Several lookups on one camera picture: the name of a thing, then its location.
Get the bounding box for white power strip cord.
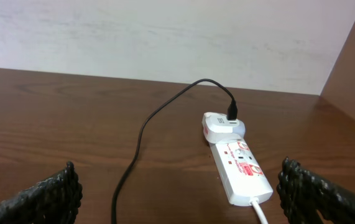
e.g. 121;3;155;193
250;199;269;224

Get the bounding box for black USB charging cable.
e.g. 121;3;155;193
111;78;239;224

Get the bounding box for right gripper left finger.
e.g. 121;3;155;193
0;161;83;224

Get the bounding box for white USB charger adapter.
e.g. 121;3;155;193
201;112;246;144

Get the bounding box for white power strip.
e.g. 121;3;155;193
208;138;274;207

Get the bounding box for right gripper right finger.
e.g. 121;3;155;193
276;158;355;223

